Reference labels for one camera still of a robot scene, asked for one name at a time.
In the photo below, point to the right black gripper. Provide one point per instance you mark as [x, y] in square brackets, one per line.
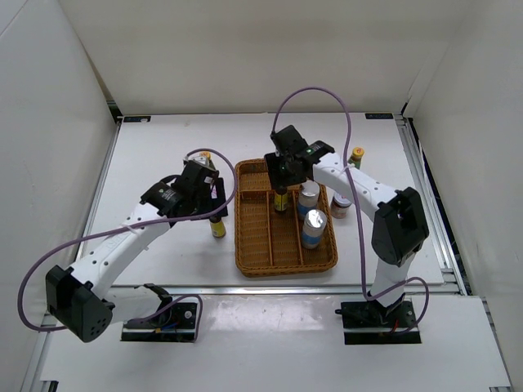
[276, 179]

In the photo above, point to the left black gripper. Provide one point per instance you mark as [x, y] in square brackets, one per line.
[212, 203]

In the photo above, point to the small yellow bottle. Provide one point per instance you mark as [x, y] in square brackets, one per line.
[217, 227]
[281, 200]

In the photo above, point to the silver-top shaker bottle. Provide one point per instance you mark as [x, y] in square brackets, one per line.
[314, 224]
[308, 195]

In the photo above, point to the white-lid jar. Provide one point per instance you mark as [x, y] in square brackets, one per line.
[339, 206]

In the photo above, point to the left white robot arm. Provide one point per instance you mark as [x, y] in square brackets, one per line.
[80, 297]

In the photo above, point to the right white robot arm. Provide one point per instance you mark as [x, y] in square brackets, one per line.
[399, 223]

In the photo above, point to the left green sauce bottle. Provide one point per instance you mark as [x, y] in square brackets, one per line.
[209, 154]

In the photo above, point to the green sauce bottle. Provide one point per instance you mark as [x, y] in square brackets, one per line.
[209, 154]
[356, 157]

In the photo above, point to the right green sauce bottle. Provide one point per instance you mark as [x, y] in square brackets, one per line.
[356, 157]

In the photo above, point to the woven wicker basket tray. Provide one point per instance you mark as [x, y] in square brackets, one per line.
[268, 243]

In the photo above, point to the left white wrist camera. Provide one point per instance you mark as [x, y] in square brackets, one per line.
[203, 160]

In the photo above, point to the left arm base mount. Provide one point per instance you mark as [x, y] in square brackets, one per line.
[179, 323]

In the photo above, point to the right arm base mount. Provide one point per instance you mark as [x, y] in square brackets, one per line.
[367, 323]

